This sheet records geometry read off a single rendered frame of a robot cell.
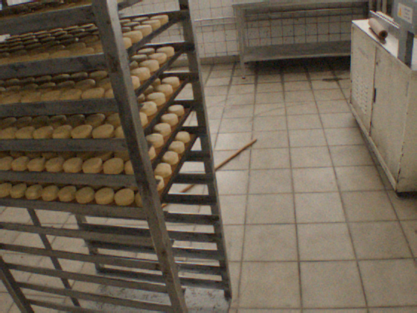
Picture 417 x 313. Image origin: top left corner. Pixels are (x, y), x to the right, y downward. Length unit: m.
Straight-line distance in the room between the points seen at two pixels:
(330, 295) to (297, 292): 0.16
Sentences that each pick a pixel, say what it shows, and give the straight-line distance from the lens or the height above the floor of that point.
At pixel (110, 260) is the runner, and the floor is 0.79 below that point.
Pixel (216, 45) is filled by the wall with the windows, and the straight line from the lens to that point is 5.22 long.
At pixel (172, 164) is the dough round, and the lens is 1.06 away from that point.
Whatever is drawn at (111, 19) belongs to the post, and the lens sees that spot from 0.67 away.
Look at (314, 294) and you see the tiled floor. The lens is 1.91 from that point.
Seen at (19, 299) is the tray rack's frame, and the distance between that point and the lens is 1.44.
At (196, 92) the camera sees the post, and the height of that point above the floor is 1.09.
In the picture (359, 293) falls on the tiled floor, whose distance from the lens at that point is 1.95.
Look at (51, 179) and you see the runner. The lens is 0.96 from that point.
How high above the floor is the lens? 1.49
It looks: 30 degrees down
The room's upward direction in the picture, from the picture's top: 8 degrees counter-clockwise
